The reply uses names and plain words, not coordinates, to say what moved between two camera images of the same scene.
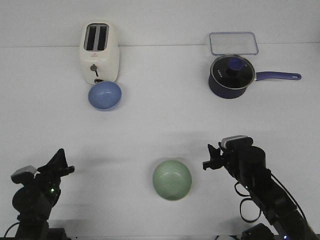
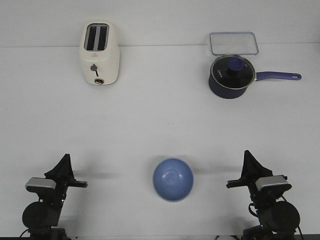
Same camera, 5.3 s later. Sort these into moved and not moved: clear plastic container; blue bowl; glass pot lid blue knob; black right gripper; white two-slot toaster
Moved: blue bowl; black right gripper
Not moved: white two-slot toaster; clear plastic container; glass pot lid blue knob
